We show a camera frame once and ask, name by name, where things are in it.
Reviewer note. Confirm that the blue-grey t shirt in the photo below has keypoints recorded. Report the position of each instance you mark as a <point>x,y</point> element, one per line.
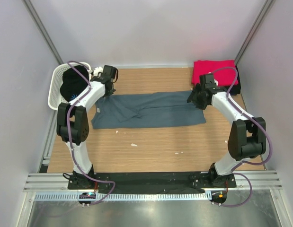
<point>156,110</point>

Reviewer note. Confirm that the folded black t shirt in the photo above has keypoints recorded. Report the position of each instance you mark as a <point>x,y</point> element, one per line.
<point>236,87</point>

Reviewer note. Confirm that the white slotted cable duct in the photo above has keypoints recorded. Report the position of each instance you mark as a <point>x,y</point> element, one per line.
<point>88,196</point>

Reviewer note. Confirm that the aluminium frame rail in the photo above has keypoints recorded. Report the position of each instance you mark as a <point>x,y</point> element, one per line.
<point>261,179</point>

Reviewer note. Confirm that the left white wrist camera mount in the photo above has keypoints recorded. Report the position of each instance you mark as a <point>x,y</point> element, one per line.
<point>96,71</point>

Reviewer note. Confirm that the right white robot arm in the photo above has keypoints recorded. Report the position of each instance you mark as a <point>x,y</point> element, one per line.
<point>247,138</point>

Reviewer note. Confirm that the black t shirt in basket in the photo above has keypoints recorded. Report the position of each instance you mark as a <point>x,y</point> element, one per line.
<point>72,84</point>

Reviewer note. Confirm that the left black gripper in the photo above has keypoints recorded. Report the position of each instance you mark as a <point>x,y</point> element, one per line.
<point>109,93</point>

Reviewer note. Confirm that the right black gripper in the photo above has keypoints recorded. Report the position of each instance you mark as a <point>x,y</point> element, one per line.
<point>193,97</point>

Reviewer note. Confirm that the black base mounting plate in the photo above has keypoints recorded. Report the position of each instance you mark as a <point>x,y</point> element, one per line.
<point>151,183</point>

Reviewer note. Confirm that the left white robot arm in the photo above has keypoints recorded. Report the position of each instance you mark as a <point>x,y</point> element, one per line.
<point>73,125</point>

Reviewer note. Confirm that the white perforated plastic basket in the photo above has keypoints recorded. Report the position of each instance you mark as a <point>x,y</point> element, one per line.
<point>55,97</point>

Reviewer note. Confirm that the folded red t shirt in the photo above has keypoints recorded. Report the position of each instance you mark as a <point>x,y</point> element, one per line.
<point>214,63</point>

